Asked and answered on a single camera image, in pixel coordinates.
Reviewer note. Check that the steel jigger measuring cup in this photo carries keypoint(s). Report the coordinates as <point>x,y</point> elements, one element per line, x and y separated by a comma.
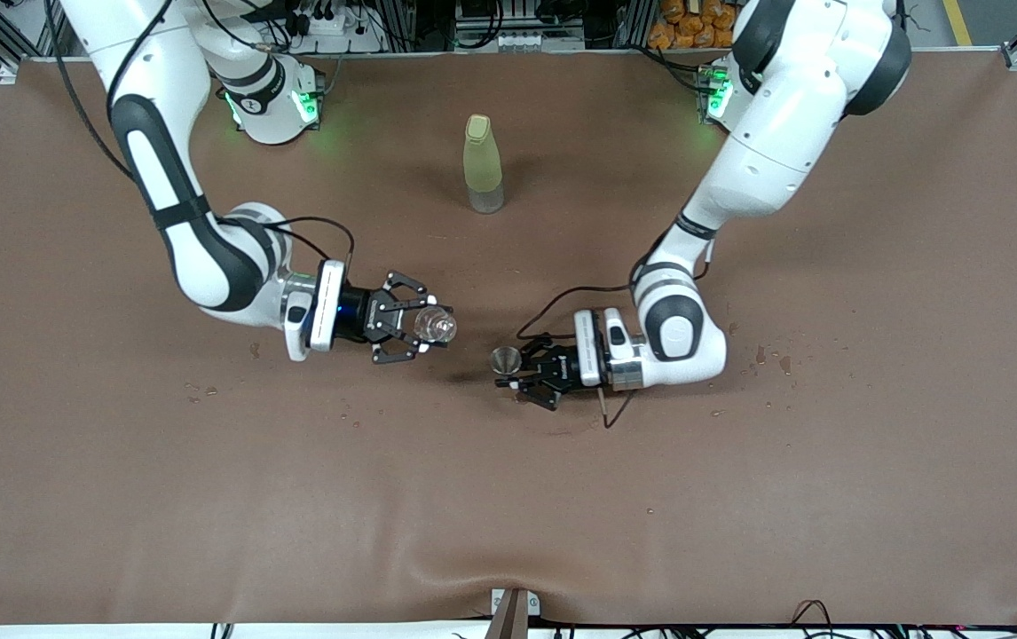
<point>506,359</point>

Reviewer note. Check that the brown table mat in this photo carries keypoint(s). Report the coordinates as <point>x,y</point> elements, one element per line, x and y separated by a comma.
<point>508,497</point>

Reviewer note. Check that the orange packet pile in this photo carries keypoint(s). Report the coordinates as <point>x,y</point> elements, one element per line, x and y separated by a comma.
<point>695,22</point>

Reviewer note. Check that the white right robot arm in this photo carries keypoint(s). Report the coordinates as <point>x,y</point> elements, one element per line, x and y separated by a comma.
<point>207,257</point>

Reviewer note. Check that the white power strip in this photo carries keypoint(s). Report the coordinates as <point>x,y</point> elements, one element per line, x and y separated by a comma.
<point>335,22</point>

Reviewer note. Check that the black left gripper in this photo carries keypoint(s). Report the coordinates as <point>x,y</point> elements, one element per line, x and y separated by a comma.
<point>564,366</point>

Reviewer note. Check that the clear glass beaker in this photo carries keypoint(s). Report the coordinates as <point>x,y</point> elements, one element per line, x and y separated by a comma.
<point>435,325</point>

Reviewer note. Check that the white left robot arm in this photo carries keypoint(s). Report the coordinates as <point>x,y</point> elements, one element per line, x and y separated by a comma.
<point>784,151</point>

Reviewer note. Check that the yellow-green water bottle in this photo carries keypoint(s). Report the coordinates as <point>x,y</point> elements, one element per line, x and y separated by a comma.
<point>483,164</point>

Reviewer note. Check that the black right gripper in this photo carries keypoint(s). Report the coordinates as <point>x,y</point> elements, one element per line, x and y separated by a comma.
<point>356,315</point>

